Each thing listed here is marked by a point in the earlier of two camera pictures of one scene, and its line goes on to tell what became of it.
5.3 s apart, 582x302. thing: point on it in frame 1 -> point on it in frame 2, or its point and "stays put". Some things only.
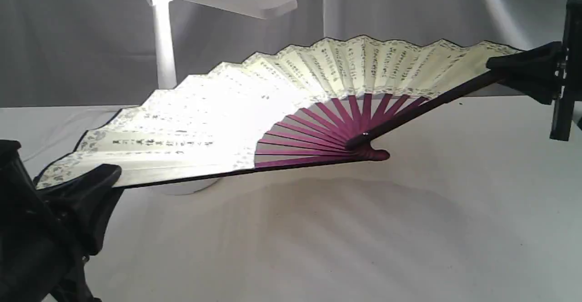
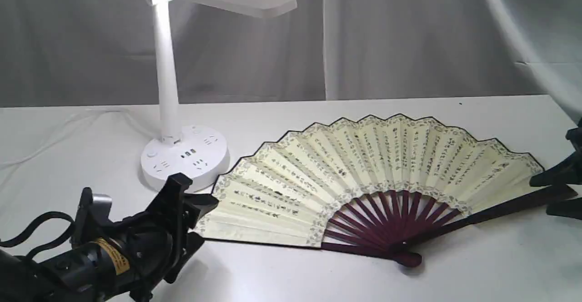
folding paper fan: (327, 98) -> (396, 185)
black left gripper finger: (543, 62) -> (568, 172)
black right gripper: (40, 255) -> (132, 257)
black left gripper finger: (539, 86) -> (571, 208)
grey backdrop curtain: (84, 40) stays put
